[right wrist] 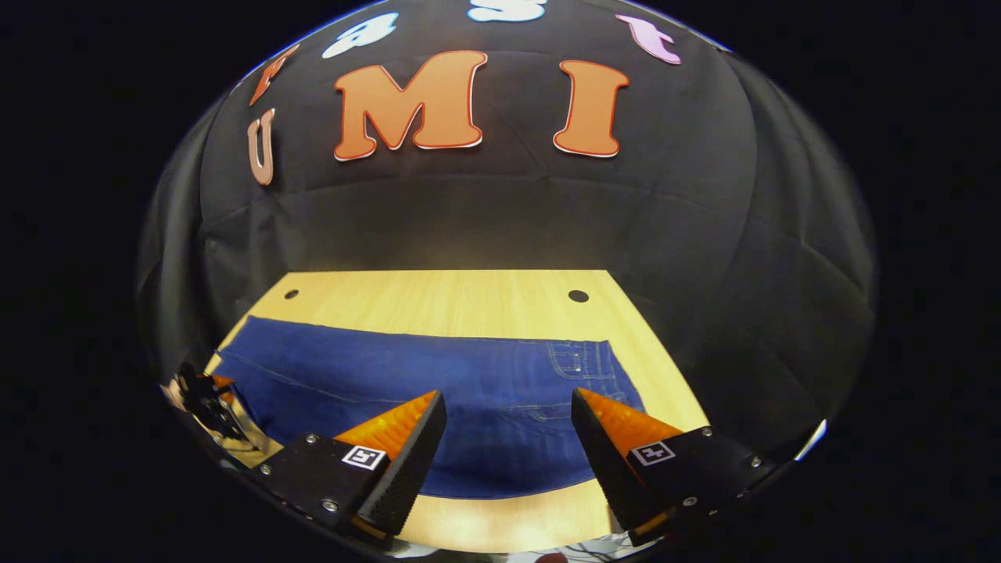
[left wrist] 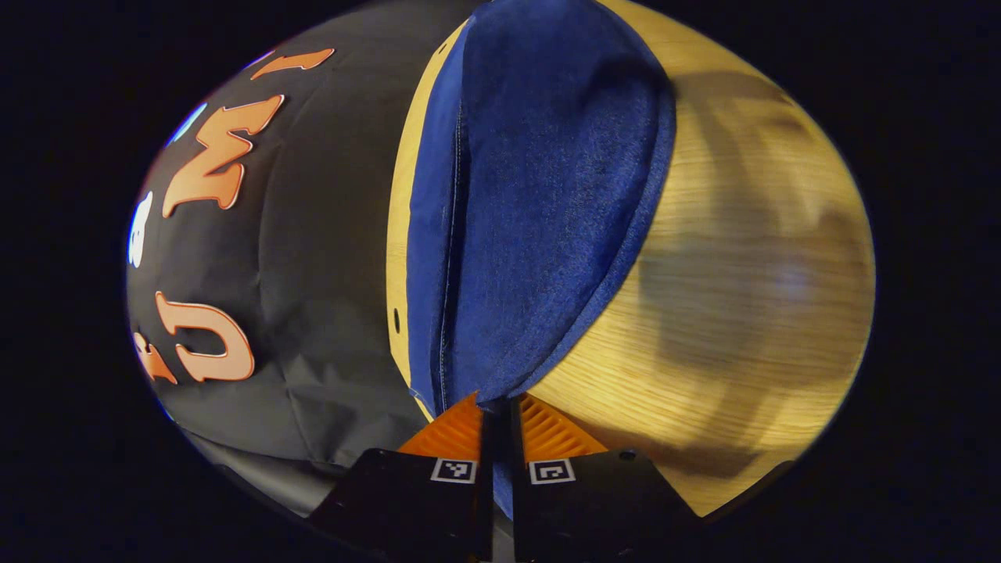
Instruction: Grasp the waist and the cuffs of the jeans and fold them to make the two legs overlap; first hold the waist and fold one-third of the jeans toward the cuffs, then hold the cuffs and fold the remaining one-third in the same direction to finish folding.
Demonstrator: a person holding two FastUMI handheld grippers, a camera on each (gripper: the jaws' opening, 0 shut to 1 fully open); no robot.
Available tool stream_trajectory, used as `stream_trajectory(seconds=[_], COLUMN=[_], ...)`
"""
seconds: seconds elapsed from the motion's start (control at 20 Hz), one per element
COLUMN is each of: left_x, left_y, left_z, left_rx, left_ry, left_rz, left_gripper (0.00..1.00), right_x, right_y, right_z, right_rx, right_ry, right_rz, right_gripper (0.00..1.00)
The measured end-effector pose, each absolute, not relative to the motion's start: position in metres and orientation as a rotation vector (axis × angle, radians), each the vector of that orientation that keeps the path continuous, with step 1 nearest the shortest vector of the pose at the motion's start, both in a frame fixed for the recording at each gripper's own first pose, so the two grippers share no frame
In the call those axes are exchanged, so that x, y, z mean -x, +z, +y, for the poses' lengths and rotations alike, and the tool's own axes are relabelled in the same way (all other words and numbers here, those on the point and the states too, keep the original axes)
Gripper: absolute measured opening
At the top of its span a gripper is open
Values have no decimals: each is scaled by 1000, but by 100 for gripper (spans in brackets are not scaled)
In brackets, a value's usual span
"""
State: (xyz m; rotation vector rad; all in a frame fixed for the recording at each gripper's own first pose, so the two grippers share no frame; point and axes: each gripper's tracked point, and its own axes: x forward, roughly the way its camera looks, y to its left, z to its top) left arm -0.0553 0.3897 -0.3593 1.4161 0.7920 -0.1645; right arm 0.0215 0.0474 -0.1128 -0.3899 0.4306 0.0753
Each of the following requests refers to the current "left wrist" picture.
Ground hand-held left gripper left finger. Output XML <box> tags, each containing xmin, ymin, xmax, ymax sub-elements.
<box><xmin>307</xmin><ymin>391</ymin><xmax>495</xmax><ymax>563</ymax></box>

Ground blue jeans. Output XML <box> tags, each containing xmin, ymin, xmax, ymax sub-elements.
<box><xmin>405</xmin><ymin>0</ymin><xmax>678</xmax><ymax>518</ymax></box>

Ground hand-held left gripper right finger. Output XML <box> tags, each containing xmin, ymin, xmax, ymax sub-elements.
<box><xmin>511</xmin><ymin>393</ymin><xmax>702</xmax><ymax>563</ymax></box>

